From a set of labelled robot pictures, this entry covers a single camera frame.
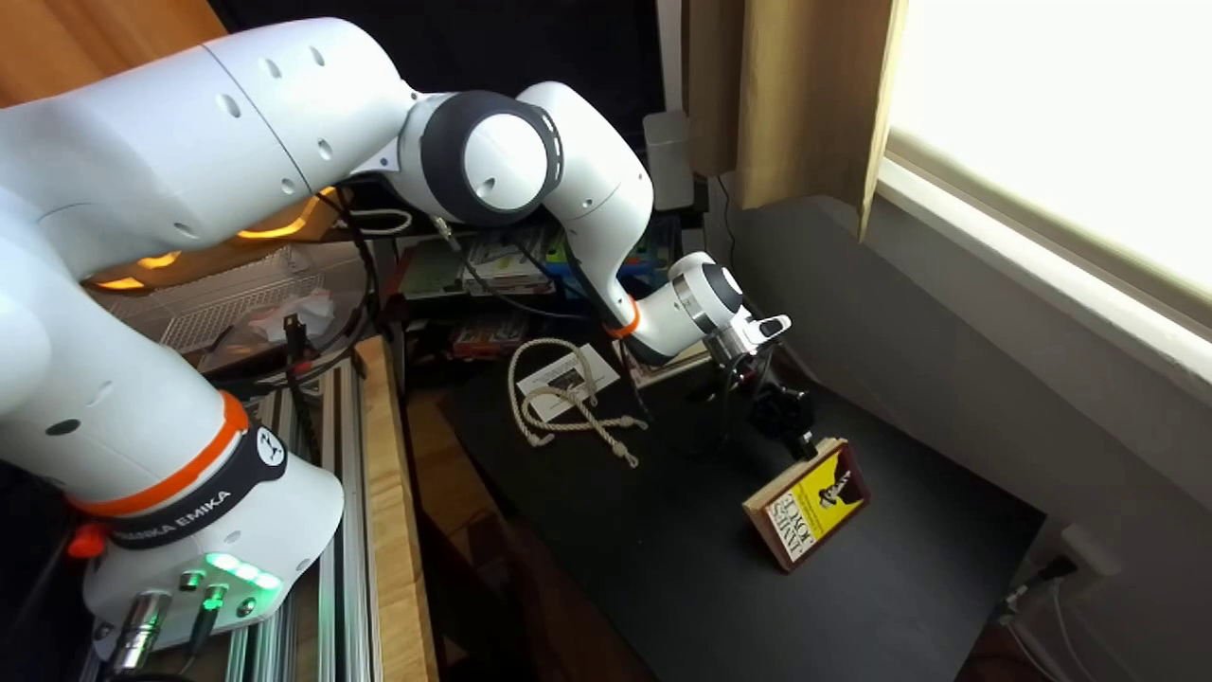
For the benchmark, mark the red bordered book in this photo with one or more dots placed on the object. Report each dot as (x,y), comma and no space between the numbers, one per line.
(809,505)

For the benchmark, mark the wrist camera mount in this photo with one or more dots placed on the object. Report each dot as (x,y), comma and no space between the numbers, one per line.
(760,332)

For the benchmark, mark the brown panel with gold trim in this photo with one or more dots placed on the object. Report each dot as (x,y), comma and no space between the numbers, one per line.
(116,31)

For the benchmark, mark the stacked flat game boxes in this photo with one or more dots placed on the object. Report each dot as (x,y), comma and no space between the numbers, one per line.
(477,267)

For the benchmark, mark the beige curtain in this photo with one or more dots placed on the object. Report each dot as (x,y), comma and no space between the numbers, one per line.
(797,89)

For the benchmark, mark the crumpled grey plastic sheet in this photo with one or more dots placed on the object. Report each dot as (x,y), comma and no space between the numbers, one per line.
(240,304)

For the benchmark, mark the wooden board on aluminium frame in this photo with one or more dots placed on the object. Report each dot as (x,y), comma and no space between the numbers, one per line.
(391,534)

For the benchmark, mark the black television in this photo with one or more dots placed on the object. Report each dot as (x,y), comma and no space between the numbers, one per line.
(542,40)

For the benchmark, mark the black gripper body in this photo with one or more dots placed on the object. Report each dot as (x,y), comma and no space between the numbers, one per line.
(764,400)

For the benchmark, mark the white card with QR code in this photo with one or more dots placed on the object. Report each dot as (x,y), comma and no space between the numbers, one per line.
(567,380)

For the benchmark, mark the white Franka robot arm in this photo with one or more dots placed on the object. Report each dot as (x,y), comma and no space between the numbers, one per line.
(164,164)

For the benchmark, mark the white box speaker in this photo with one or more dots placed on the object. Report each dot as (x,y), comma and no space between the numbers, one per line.
(672,157)

